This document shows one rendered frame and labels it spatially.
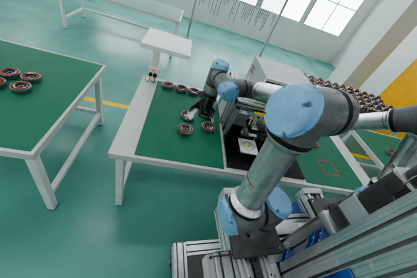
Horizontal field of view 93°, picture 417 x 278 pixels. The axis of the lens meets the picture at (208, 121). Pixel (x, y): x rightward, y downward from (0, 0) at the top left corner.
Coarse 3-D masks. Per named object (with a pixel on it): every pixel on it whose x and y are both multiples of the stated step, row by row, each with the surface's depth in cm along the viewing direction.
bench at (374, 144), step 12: (348, 132) 254; (360, 132) 246; (372, 132) 257; (360, 144) 232; (372, 144) 232; (384, 144) 242; (396, 144) 252; (372, 156) 216; (384, 156) 219; (372, 168) 301
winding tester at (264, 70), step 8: (256, 56) 161; (256, 64) 157; (264, 64) 154; (272, 64) 160; (280, 64) 166; (248, 72) 170; (256, 72) 153; (264, 72) 141; (272, 72) 146; (280, 72) 151; (288, 72) 156; (296, 72) 162; (256, 80) 150; (264, 80) 136; (272, 80) 135; (280, 80) 139; (288, 80) 143; (296, 80) 148; (304, 80) 154; (264, 104) 148
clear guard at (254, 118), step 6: (246, 108) 146; (252, 114) 142; (258, 114) 145; (252, 120) 136; (258, 120) 139; (264, 120) 141; (252, 126) 131; (258, 126) 134; (264, 126) 136; (252, 132) 131; (258, 132) 132; (264, 132) 133; (252, 138) 131; (258, 138) 132; (264, 138) 133
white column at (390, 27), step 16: (400, 0) 359; (416, 0) 338; (384, 16) 382; (400, 16) 354; (416, 16) 355; (368, 32) 408; (384, 32) 376; (400, 32) 373; (352, 48) 437; (368, 48) 401; (384, 48) 393; (352, 64) 429; (368, 64) 414; (336, 80) 462; (352, 80) 438
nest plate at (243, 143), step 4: (240, 140) 161; (244, 140) 163; (248, 140) 164; (252, 140) 166; (240, 144) 158; (244, 144) 159; (252, 144) 162; (240, 148) 155; (244, 148) 155; (248, 148) 157; (252, 148) 158; (256, 148) 160; (244, 152) 152; (248, 152) 154; (252, 152) 155; (256, 152) 156
